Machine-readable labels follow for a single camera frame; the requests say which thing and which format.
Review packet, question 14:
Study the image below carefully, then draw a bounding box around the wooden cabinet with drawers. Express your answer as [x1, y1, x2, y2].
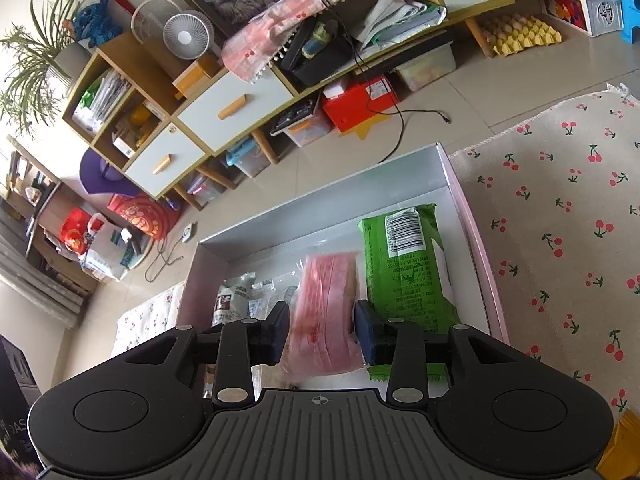
[63, 0, 515, 198]

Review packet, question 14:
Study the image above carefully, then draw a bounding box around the clear plastic storage bin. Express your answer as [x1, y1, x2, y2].
[394, 42, 457, 92]

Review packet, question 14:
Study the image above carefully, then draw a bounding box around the cherry print floor cloth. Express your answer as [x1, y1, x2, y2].
[110, 83, 640, 426]

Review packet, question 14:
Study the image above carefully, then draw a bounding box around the purple hat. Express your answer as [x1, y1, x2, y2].
[79, 148, 141, 197]

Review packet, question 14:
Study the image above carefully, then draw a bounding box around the red storage box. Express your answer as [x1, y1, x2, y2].
[321, 75, 398, 133]

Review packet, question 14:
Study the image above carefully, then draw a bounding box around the green potted plant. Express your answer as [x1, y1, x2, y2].
[1, 0, 81, 136]

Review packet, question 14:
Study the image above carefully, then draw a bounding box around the pink cardboard box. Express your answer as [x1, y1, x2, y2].
[178, 144, 508, 340]

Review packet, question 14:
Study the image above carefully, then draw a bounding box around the clear white wafer packet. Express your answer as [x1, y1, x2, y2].
[248, 271, 300, 320]

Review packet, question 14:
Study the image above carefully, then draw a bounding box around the gold snack bar packet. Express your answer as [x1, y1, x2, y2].
[597, 410, 640, 480]

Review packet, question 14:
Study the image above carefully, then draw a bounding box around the pink snack packet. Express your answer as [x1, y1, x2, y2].
[281, 252, 363, 382]

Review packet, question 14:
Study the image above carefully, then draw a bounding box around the black cable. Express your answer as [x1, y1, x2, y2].
[294, 0, 452, 164]

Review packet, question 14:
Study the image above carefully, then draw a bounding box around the pink cherry cloth on cabinet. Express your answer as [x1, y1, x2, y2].
[221, 0, 343, 81]

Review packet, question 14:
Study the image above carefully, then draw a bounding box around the black basket on shelf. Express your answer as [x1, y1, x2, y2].
[280, 16, 354, 88]

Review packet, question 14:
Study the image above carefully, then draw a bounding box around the grey white biscuit roll packet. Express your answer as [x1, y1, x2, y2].
[212, 272, 256, 326]

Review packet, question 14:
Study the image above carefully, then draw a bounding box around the yellow egg tray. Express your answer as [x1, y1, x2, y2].
[480, 13, 563, 58]

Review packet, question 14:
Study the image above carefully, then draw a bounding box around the red round snack bag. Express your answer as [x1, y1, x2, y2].
[107, 194, 182, 242]

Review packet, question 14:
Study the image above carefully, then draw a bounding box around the green snack packet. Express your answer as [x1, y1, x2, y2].
[357, 202, 462, 384]

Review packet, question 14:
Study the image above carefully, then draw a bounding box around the white desk fan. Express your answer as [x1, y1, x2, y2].
[163, 10, 215, 61]

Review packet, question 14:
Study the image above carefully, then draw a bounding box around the white patterned box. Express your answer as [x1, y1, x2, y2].
[541, 0, 623, 37]

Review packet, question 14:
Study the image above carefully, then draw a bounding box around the blue plastic stool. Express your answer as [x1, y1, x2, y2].
[620, 0, 640, 44]

